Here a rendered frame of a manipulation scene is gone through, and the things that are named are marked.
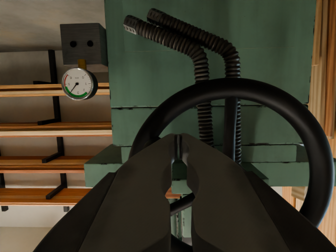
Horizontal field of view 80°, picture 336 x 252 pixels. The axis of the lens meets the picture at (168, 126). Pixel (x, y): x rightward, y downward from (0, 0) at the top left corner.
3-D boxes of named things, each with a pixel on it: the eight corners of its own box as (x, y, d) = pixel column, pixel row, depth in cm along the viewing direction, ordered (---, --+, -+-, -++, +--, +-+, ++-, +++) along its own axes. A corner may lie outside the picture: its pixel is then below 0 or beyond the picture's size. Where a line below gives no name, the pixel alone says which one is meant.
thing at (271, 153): (297, 144, 45) (296, 161, 46) (258, 129, 66) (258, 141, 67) (120, 146, 47) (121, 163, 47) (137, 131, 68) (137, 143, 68)
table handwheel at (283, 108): (395, 152, 25) (262, 320, 29) (298, 128, 45) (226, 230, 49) (195, 29, 24) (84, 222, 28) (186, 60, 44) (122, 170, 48)
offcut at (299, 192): (305, 183, 48) (303, 201, 49) (313, 180, 50) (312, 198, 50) (291, 179, 51) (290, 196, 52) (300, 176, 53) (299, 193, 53)
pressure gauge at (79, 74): (91, 56, 38) (94, 100, 39) (98, 60, 42) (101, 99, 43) (58, 57, 38) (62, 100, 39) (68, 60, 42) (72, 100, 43)
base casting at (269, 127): (311, 104, 44) (308, 145, 45) (234, 100, 101) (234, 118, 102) (108, 107, 46) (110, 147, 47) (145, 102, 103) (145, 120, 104)
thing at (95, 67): (98, 21, 40) (101, 64, 41) (116, 39, 52) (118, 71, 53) (56, 23, 40) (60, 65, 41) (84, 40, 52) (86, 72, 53)
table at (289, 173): (391, 178, 36) (387, 209, 37) (292, 141, 66) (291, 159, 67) (58, 179, 38) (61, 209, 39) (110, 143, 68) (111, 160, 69)
